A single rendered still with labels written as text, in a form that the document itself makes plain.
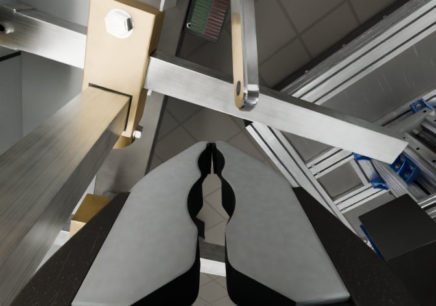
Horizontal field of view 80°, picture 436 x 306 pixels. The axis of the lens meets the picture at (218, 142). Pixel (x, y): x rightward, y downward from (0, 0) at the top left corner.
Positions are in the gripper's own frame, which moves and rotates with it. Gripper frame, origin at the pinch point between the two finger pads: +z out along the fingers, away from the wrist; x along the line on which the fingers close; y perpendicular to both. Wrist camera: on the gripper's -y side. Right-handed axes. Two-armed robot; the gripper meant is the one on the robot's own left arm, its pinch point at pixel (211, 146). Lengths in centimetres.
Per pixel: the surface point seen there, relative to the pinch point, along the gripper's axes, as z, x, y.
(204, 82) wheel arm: 12.7, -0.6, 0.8
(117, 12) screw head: 10.9, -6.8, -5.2
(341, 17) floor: 95, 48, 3
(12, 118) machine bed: 30.5, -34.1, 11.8
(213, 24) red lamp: 24.8, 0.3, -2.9
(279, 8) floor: 95, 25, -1
